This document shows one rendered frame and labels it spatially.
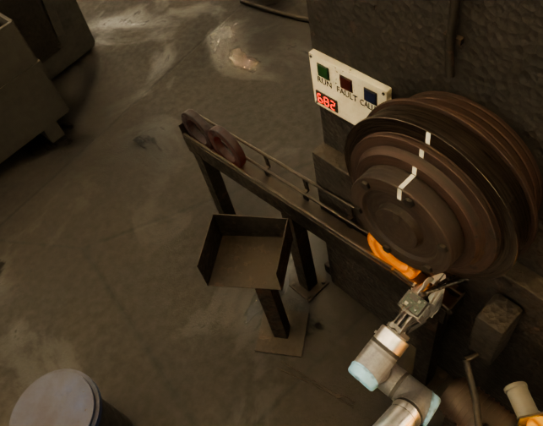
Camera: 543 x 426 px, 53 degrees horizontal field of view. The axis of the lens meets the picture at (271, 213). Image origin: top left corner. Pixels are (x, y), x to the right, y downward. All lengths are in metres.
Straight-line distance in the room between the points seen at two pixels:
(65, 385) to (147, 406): 0.45
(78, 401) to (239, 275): 0.69
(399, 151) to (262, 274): 0.80
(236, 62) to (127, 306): 1.71
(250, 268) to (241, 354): 0.62
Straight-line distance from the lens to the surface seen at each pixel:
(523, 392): 1.57
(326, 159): 1.70
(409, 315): 1.54
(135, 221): 2.88
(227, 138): 2.01
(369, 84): 1.37
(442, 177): 1.13
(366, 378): 1.53
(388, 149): 1.18
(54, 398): 2.09
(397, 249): 1.33
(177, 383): 2.39
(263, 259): 1.83
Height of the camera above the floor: 2.15
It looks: 53 degrees down
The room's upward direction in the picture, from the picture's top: 16 degrees counter-clockwise
